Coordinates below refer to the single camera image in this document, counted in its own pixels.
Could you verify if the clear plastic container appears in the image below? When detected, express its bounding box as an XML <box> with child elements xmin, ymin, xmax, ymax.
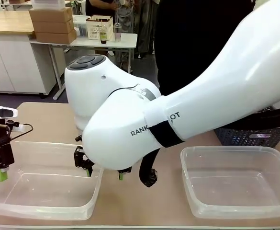
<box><xmin>179</xmin><ymin>146</ymin><xmax>280</xmax><ymax>219</ymax></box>
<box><xmin>0</xmin><ymin>140</ymin><xmax>105</xmax><ymax>221</ymax></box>

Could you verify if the wicker basket on table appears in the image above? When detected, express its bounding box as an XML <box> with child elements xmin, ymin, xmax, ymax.
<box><xmin>85</xmin><ymin>15</ymin><xmax>114</xmax><ymax>40</ymax></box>

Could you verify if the dark perforated plastic basket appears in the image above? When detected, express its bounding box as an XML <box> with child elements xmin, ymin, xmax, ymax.
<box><xmin>213</xmin><ymin>106</ymin><xmax>280</xmax><ymax>147</ymax></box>

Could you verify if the white cabinet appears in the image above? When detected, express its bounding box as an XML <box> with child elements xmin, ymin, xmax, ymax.
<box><xmin>0</xmin><ymin>32</ymin><xmax>62</xmax><ymax>97</ymax></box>

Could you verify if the white folding table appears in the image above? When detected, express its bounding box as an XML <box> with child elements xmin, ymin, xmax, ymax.
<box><xmin>31</xmin><ymin>14</ymin><xmax>138</xmax><ymax>101</ymax></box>

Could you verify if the brown cardboard box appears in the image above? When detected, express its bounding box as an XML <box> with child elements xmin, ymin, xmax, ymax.
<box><xmin>29</xmin><ymin>7</ymin><xmax>73</xmax><ymax>24</ymax></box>
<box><xmin>35</xmin><ymin>30</ymin><xmax>77</xmax><ymax>45</ymax></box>
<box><xmin>32</xmin><ymin>19</ymin><xmax>75</xmax><ymax>35</ymax></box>

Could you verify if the wooden countertop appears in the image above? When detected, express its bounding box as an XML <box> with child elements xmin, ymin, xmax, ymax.
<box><xmin>0</xmin><ymin>11</ymin><xmax>35</xmax><ymax>35</ymax></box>

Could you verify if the green drink cup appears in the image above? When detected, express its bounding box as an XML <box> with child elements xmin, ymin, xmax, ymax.
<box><xmin>99</xmin><ymin>22</ymin><xmax>108</xmax><ymax>45</ymax></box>

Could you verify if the pink drink dome-lid cup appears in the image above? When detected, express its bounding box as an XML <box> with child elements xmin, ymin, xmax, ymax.
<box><xmin>113</xmin><ymin>22</ymin><xmax>123</xmax><ymax>43</ymax></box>

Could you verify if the clear storage bin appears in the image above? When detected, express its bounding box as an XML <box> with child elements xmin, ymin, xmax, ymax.
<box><xmin>72</xmin><ymin>16</ymin><xmax>89</xmax><ymax>38</ymax></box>

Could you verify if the bystander in dark long skirt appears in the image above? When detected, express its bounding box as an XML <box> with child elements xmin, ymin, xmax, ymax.
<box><xmin>134</xmin><ymin>0</ymin><xmax>158</xmax><ymax>59</ymax></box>

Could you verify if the bystander in grey pleated skirt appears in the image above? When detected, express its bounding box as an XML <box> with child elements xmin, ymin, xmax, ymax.
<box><xmin>114</xmin><ymin>0</ymin><xmax>135</xmax><ymax>73</ymax></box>

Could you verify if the white plastic bin stack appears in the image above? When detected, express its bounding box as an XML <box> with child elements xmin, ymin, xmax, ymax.
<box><xmin>31</xmin><ymin>0</ymin><xmax>67</xmax><ymax>10</ymax></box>

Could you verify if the bystander in black top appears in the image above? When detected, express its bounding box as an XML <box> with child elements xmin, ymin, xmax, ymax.
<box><xmin>85</xmin><ymin>0</ymin><xmax>118</xmax><ymax>19</ymax></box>

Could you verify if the person in black clothes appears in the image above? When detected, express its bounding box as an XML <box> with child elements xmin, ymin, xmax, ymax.
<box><xmin>154</xmin><ymin>0</ymin><xmax>256</xmax><ymax>97</ymax></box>

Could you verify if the black sleeved right arm cable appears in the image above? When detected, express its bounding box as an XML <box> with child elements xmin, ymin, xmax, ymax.
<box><xmin>139</xmin><ymin>104</ymin><xmax>280</xmax><ymax>189</ymax></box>

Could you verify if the thin left camera cable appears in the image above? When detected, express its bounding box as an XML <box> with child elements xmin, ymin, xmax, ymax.
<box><xmin>0</xmin><ymin>122</ymin><xmax>34</xmax><ymax>140</ymax></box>

